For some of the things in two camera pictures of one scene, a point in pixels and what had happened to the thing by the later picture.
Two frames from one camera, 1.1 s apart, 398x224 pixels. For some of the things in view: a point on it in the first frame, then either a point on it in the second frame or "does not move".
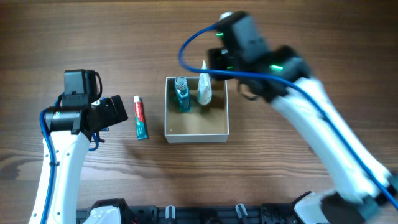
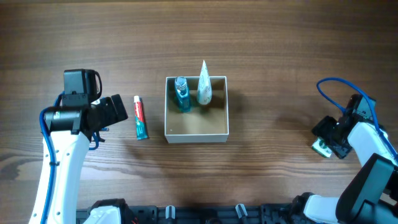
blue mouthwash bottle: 183,95 does not move
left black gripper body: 116,108 does not move
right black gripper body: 216,62 → 329,135
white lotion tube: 204,91 does not move
